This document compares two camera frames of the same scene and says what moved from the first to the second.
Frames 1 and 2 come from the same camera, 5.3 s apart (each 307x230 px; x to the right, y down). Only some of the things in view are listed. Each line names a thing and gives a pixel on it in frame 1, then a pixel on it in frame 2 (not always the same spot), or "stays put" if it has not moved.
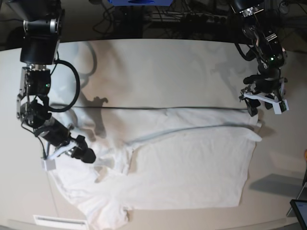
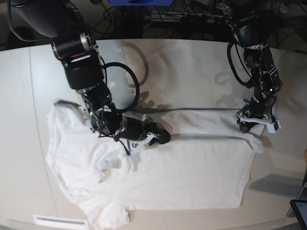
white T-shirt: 152,158 stays put
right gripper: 268,80 → 257,107
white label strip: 60,221 stays put
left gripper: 55,132 → 133,125
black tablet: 300,207 stays put
